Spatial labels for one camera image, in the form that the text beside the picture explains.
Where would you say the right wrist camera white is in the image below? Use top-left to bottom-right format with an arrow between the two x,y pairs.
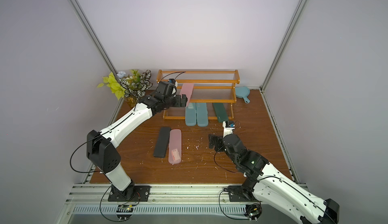
222,120 -> 235,137

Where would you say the dark green pencil case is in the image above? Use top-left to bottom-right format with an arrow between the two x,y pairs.
213,103 -> 228,123

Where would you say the teal pencil case right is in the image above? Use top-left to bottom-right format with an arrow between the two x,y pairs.
196,103 -> 209,127

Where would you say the teal hand mirror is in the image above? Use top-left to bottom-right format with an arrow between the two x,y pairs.
235,87 -> 250,104

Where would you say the teal pencil case left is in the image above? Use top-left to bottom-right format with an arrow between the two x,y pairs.
185,103 -> 197,127

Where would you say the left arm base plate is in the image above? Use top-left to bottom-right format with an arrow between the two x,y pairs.
108,185 -> 151,202

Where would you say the teal pencil case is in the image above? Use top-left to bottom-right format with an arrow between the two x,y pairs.
196,103 -> 209,127
185,103 -> 197,127

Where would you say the pink pencil case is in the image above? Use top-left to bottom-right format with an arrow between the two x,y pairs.
168,129 -> 182,164
179,83 -> 194,107

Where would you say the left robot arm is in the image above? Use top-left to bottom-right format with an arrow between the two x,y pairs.
86,79 -> 192,200

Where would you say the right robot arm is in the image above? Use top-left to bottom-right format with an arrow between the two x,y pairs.
209,134 -> 340,224

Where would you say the right electronics board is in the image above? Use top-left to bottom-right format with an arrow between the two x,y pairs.
244,203 -> 262,222

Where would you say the orange wooden shelf rack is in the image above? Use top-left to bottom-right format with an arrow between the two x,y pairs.
157,69 -> 240,120

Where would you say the potted plant in vase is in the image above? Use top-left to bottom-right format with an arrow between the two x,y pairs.
97,69 -> 153,108

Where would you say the aluminium rail frame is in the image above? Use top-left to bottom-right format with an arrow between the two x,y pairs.
56,183 -> 259,224

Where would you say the left electronics board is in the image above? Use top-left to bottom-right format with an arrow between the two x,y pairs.
116,204 -> 134,222

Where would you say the electronics board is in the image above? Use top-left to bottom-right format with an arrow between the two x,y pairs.
244,203 -> 262,222
116,204 -> 134,222

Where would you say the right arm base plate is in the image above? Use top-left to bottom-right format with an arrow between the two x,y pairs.
224,185 -> 257,202

